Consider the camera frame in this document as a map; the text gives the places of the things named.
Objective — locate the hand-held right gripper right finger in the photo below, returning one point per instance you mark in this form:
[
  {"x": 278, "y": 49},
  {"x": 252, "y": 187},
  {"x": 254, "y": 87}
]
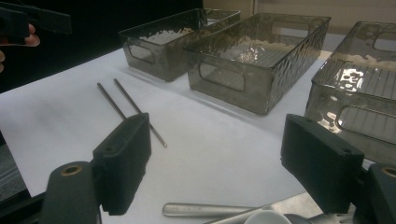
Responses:
[{"x": 322, "y": 161}]

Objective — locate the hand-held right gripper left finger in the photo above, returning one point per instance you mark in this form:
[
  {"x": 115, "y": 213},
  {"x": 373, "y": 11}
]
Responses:
[{"x": 123, "y": 161}]

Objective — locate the dark metal chopstick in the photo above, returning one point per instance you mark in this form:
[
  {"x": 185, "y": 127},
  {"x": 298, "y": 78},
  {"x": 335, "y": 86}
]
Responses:
[
  {"x": 110, "y": 101},
  {"x": 127, "y": 96}
]

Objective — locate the smoky clear plastic bin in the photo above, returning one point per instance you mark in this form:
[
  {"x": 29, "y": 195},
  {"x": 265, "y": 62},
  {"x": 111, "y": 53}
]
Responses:
[
  {"x": 236, "y": 93},
  {"x": 162, "y": 62},
  {"x": 358, "y": 93}
]

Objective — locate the black curtain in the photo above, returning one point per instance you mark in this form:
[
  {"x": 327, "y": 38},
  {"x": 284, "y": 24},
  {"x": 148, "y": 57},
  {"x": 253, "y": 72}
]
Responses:
[{"x": 93, "y": 31}]

